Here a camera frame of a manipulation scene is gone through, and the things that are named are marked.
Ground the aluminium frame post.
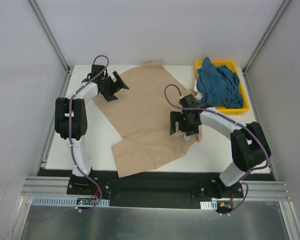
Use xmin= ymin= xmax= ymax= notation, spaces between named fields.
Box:
xmin=242 ymin=0 xmax=292 ymax=76
xmin=27 ymin=0 xmax=71 ymax=73

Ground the right aluminium frame post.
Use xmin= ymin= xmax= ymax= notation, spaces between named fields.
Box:
xmin=242 ymin=0 xmax=292 ymax=76

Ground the white cable duct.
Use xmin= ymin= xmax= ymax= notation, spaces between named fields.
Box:
xmin=32 ymin=196 xmax=110 ymax=208
xmin=200 ymin=200 xmax=218 ymax=210

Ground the white cloth in bin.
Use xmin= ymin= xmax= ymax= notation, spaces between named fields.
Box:
xmin=193 ymin=65 xmax=203 ymax=100

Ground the left white cable duct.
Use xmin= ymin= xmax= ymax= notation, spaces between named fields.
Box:
xmin=32 ymin=196 xmax=110 ymax=208

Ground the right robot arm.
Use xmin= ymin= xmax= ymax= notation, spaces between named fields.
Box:
xmin=169 ymin=94 xmax=271 ymax=198

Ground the beige t shirt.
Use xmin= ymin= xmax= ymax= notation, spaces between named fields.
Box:
xmin=93 ymin=61 xmax=202 ymax=178

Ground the left aluminium frame post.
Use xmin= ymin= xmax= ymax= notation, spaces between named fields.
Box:
xmin=27 ymin=0 xmax=71 ymax=73

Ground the blue t shirt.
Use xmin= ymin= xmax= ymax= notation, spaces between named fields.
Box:
xmin=197 ymin=57 xmax=244 ymax=109

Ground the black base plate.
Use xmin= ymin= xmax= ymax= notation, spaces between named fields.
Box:
xmin=37 ymin=169 xmax=245 ymax=208

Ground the aluminium front rail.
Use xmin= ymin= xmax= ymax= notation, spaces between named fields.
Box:
xmin=21 ymin=176 xmax=293 ymax=202

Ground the yellow plastic bin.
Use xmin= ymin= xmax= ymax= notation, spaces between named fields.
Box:
xmin=194 ymin=59 xmax=250 ymax=115

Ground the right white cable duct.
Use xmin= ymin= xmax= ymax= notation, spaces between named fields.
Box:
xmin=200 ymin=200 xmax=218 ymax=210

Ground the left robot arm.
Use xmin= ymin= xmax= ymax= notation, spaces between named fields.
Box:
xmin=54 ymin=64 xmax=129 ymax=177

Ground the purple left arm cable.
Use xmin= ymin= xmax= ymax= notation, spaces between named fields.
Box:
xmin=27 ymin=54 xmax=109 ymax=236

